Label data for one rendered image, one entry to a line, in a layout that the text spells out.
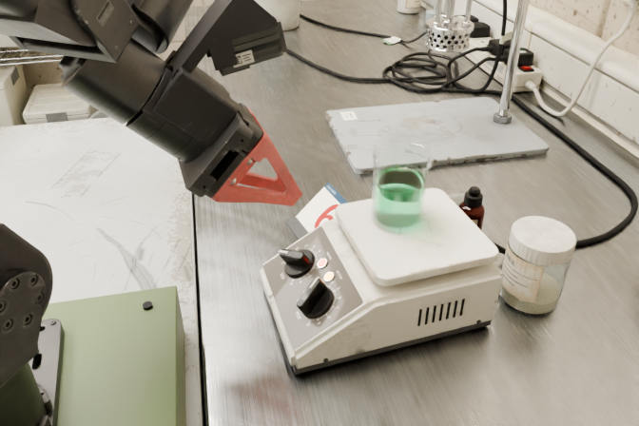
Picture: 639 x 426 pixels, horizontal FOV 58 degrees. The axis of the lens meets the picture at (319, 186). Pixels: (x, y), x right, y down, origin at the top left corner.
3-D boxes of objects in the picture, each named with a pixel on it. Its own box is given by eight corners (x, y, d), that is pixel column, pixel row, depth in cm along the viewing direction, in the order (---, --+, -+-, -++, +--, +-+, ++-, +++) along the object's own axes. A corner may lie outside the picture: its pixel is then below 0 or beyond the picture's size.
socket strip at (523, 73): (513, 93, 104) (516, 70, 102) (431, 30, 137) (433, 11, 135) (540, 91, 105) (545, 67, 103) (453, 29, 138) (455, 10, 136)
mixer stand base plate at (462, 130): (355, 175, 79) (355, 168, 79) (323, 115, 96) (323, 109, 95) (551, 153, 85) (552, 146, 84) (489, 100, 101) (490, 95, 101)
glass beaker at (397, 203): (356, 220, 55) (359, 145, 51) (395, 200, 58) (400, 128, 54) (402, 249, 52) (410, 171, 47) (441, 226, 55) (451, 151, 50)
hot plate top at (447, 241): (377, 289, 48) (377, 281, 47) (331, 212, 57) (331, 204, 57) (502, 261, 51) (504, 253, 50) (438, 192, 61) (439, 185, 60)
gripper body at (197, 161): (233, 95, 50) (163, 43, 47) (261, 137, 42) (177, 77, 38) (189, 151, 51) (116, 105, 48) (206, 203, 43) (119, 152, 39)
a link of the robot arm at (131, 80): (161, 68, 47) (85, 14, 44) (194, 48, 43) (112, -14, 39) (124, 139, 44) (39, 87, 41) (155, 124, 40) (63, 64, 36)
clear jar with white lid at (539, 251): (526, 270, 62) (541, 208, 58) (571, 303, 58) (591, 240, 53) (484, 288, 59) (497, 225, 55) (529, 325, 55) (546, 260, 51)
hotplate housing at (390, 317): (292, 381, 49) (290, 313, 45) (259, 284, 60) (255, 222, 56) (514, 324, 55) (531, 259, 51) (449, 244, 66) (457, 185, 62)
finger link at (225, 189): (305, 148, 53) (226, 90, 49) (331, 181, 47) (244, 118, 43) (260, 203, 54) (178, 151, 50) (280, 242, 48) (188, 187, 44)
